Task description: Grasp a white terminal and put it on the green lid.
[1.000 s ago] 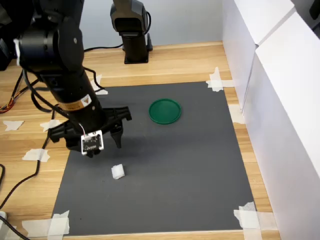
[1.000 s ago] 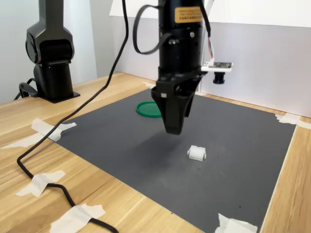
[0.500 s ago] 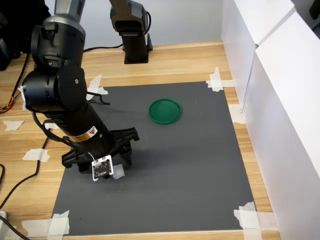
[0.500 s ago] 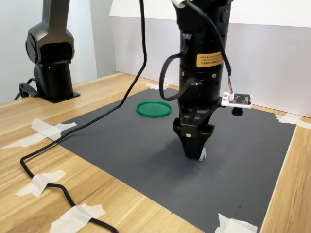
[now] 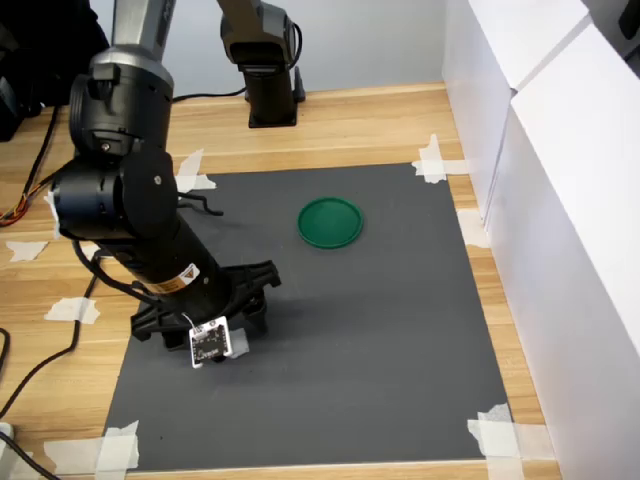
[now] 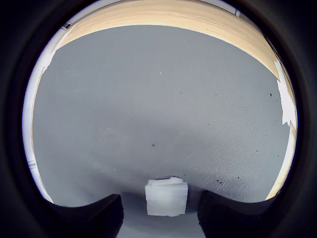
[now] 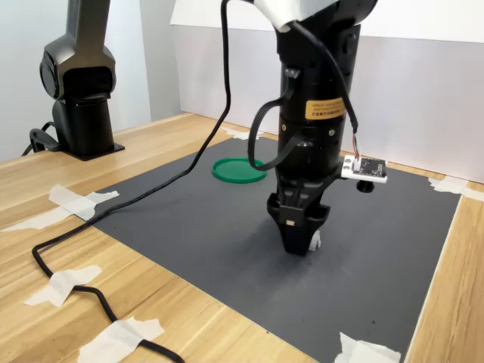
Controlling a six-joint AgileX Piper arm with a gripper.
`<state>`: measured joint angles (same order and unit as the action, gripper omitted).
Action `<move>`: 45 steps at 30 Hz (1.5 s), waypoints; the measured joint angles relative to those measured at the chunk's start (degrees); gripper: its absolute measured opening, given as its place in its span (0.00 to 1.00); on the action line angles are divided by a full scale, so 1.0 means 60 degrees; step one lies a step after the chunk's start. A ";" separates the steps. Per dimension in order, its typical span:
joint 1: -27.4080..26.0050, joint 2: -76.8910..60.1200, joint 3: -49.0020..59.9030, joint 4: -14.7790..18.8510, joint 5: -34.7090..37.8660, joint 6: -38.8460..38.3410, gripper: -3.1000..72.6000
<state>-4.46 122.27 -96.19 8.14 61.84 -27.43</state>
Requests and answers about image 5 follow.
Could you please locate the white partition box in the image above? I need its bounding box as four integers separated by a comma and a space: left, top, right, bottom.
483, 19, 640, 480
441, 0, 601, 226

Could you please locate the black camera cable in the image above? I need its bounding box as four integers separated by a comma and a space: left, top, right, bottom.
0, 191, 225, 419

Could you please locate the dark grey mat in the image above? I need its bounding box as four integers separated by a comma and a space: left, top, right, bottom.
102, 162, 512, 474

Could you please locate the round green lid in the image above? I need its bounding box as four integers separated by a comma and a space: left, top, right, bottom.
297, 196, 365, 251

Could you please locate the black base power cable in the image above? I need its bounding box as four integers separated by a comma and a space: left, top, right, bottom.
169, 87, 250, 103

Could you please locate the multicoloured wire bundle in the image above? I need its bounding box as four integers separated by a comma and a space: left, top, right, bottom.
0, 104, 59, 229

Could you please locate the small white wrist camera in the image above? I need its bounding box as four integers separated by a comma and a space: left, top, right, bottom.
187, 315, 235, 370

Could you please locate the black chair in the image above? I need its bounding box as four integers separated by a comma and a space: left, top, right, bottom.
0, 0, 114, 144

